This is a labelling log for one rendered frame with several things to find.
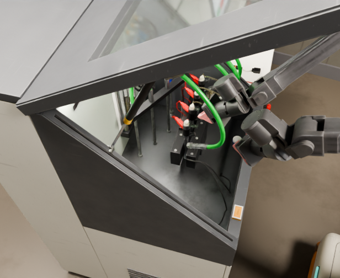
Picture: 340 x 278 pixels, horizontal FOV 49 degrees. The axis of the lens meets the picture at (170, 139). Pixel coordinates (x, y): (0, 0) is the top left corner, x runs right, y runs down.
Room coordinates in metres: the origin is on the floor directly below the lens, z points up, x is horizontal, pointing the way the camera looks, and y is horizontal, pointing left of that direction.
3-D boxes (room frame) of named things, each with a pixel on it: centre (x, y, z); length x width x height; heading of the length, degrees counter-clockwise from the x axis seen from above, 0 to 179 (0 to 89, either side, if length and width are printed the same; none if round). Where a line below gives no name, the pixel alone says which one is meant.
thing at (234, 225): (0.79, -0.29, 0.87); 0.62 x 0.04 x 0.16; 162
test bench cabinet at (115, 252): (0.87, -0.03, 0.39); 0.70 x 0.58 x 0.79; 162
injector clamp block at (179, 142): (0.98, -0.10, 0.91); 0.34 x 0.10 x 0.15; 162
